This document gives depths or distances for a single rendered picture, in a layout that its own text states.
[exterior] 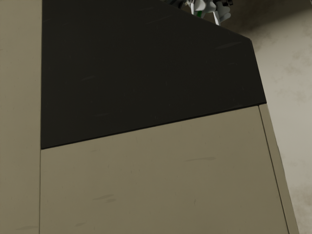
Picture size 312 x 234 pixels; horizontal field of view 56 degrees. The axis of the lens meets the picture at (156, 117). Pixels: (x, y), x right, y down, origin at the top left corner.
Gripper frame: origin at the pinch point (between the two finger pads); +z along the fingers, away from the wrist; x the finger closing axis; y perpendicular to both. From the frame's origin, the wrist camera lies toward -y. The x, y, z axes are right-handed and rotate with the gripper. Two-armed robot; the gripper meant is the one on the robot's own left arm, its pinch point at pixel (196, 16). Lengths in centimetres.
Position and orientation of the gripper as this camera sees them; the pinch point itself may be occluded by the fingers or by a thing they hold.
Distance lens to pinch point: 106.8
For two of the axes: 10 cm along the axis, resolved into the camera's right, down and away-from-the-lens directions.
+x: 7.6, -1.1, 6.4
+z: -2.0, 9.0, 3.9
